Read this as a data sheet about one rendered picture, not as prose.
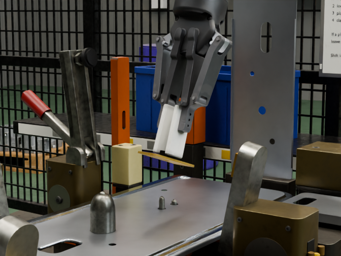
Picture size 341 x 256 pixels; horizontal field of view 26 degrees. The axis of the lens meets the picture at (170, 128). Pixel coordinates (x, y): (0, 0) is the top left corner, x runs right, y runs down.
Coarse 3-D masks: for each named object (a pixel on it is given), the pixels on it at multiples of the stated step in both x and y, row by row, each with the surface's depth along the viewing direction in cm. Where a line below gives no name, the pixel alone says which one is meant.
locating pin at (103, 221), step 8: (104, 192) 92; (96, 200) 91; (104, 200) 91; (112, 200) 92; (96, 208) 91; (104, 208) 91; (112, 208) 92; (96, 216) 91; (104, 216) 91; (112, 216) 92; (96, 224) 91; (104, 224) 91; (112, 224) 92; (96, 232) 91; (104, 232) 91; (112, 232) 92
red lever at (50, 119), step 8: (24, 96) 115; (32, 96) 114; (32, 104) 114; (40, 104) 114; (40, 112) 113; (48, 112) 113; (48, 120) 113; (56, 120) 112; (56, 128) 112; (64, 128) 112; (64, 136) 111; (88, 152) 109
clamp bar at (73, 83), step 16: (64, 64) 108; (80, 64) 108; (64, 80) 108; (80, 80) 110; (64, 96) 109; (80, 96) 110; (80, 112) 108; (80, 128) 108; (80, 144) 108; (96, 144) 111; (96, 160) 110
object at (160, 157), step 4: (140, 152) 101; (144, 152) 100; (148, 152) 100; (160, 152) 103; (164, 152) 102; (152, 156) 102; (156, 156) 100; (160, 156) 100; (164, 156) 100; (168, 156) 102; (172, 156) 103; (164, 160) 104; (168, 160) 102; (172, 160) 101; (176, 160) 102; (176, 164) 107; (180, 164) 106; (184, 164) 103; (188, 164) 104
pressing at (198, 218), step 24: (120, 192) 111; (144, 192) 112; (168, 192) 112; (192, 192) 112; (216, 192) 112; (264, 192) 112; (48, 216) 98; (72, 216) 99; (120, 216) 99; (144, 216) 99; (168, 216) 99; (192, 216) 99; (216, 216) 99; (48, 240) 89; (72, 240) 89; (96, 240) 89; (120, 240) 89; (144, 240) 89; (168, 240) 89; (192, 240) 90; (216, 240) 92
